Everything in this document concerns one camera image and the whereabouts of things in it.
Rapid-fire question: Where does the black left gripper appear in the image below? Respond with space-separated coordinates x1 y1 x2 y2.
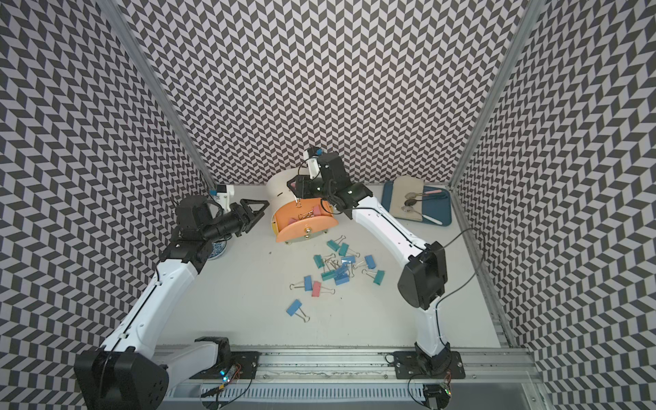
202 198 270 244

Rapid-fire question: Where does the orange pink top drawer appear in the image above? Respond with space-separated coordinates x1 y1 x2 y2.
271 198 338 244

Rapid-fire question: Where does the cream round drawer cabinet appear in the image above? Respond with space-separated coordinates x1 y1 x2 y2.
265 167 321 242

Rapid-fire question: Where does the blue binder clip pile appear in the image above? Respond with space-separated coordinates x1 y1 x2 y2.
334 265 350 278

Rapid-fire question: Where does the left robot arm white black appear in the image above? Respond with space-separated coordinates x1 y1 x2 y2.
73 196 269 409

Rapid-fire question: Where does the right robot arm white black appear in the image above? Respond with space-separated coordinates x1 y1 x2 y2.
287 147 453 377

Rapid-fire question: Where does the green binder clip top right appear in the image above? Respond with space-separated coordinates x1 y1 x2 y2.
338 243 360 258

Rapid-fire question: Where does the green binder clip left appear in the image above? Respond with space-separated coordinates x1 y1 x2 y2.
313 254 336 270

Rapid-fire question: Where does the green binder clip centre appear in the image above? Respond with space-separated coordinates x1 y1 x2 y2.
321 264 340 281

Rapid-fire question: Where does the green binder clip far right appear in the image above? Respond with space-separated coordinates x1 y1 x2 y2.
361 269 385 285

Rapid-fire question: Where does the blue floral bowl near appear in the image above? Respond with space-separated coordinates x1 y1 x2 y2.
208 241 227 260

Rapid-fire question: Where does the beige folded cloth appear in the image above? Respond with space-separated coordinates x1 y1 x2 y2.
389 176 424 222

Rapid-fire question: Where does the teal blue tray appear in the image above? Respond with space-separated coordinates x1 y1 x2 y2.
380 181 453 227

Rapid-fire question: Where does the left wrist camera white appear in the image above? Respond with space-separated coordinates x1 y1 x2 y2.
209 184 235 212

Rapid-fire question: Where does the white handled spoon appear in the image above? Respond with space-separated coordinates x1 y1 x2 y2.
401 206 443 226

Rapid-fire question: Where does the pink handled spoon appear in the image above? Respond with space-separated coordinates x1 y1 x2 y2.
405 189 443 199

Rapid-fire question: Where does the teal handled spoon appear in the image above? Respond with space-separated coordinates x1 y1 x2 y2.
404 193 449 207

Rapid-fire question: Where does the aluminium front rail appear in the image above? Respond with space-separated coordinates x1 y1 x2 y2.
230 348 542 384

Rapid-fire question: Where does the aluminium corner post left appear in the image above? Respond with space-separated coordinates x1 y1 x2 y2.
96 0 215 189

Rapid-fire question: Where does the aluminium corner post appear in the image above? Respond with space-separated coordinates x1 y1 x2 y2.
449 0 547 189
96 0 215 189

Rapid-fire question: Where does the aluminium corner post right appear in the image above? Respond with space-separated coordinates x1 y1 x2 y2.
449 0 547 189

